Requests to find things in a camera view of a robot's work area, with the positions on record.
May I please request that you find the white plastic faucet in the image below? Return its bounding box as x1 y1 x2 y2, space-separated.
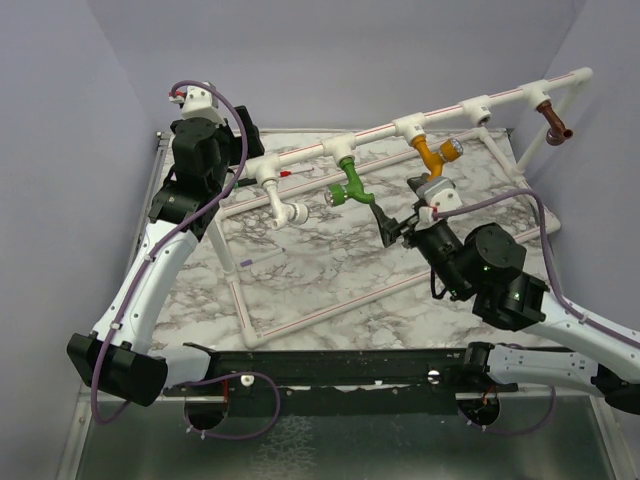
256 175 309 230

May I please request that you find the brown plastic faucet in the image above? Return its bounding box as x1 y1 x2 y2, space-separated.
536 100 574 146

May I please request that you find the red capped white pen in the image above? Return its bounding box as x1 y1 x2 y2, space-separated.
279 167 315 178

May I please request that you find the purple capped white pen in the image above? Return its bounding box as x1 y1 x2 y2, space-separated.
239 247 286 268

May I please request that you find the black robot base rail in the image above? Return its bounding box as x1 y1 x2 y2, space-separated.
165 342 516 417

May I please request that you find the aluminium table edge frame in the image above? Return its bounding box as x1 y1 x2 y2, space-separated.
121 132 171 293

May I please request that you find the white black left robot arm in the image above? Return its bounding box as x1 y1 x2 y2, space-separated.
67 106 264 406

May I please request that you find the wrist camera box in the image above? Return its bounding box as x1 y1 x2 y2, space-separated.
169 86 224 125
416 176 462 225

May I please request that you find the small grey metal piece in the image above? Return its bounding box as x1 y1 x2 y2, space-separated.
406 173 429 193

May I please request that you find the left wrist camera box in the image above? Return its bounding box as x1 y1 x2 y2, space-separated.
169 86 224 125

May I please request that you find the green black highlighter marker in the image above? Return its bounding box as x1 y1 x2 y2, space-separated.
234 179 258 188

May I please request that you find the green plastic faucet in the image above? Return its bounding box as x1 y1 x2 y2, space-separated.
325 156 375 207

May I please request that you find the white PVC pipe frame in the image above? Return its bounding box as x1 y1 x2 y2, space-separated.
212 67 594 345

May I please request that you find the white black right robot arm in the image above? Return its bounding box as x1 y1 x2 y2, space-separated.
371 205 639 414

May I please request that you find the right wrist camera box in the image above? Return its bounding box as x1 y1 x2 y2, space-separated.
416 176 462 225

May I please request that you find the yellow plastic faucet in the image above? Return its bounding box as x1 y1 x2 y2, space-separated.
410 135 464 181

